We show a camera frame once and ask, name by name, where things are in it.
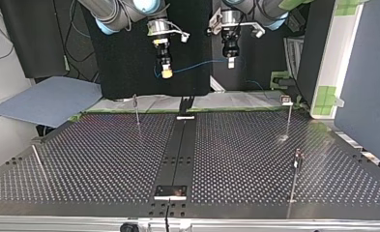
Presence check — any grey board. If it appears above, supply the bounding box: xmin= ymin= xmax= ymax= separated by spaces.
xmin=0 ymin=75 xmax=103 ymax=130

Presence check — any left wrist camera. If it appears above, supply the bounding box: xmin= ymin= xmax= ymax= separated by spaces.
xmin=206 ymin=7 xmax=267 ymax=40

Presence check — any black cabinet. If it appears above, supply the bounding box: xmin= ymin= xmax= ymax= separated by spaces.
xmin=0 ymin=0 xmax=69 ymax=79

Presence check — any connector holder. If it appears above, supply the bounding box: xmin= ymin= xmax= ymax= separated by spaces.
xmin=176 ymin=95 xmax=196 ymax=121

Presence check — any blue cable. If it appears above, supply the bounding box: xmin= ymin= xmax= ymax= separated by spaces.
xmin=153 ymin=58 xmax=265 ymax=92

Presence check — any black panel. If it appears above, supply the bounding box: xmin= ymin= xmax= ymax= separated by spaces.
xmin=80 ymin=0 xmax=214 ymax=101

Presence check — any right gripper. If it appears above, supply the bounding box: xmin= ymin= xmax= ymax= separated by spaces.
xmin=152 ymin=37 xmax=174 ymax=79

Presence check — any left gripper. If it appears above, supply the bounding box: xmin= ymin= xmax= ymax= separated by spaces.
xmin=220 ymin=27 xmax=242 ymax=70

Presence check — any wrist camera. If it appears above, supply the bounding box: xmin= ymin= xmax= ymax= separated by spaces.
xmin=206 ymin=7 xmax=267 ymax=40
xmin=168 ymin=20 xmax=191 ymax=44

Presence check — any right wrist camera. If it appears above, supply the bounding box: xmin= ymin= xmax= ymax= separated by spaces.
xmin=168 ymin=20 xmax=191 ymax=44

